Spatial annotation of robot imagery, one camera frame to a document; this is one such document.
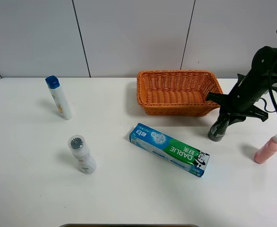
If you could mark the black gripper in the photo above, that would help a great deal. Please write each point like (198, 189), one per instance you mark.
(239, 103)

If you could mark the dark grey cosmetic tube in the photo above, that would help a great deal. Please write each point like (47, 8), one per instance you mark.
(218, 129)

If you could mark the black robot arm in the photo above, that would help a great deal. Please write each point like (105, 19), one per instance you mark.
(264, 62)

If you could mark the orange woven basket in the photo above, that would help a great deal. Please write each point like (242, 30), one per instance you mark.
(177, 92)

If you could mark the blue green toothpaste box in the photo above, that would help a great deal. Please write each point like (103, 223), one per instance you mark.
(173, 151)

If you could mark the pink bottle white cap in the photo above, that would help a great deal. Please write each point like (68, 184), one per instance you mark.
(268, 150)

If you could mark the white bottle clear cap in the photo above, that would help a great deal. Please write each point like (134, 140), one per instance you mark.
(81, 152)

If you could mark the white bottle blue cap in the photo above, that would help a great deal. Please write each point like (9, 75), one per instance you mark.
(59, 98)

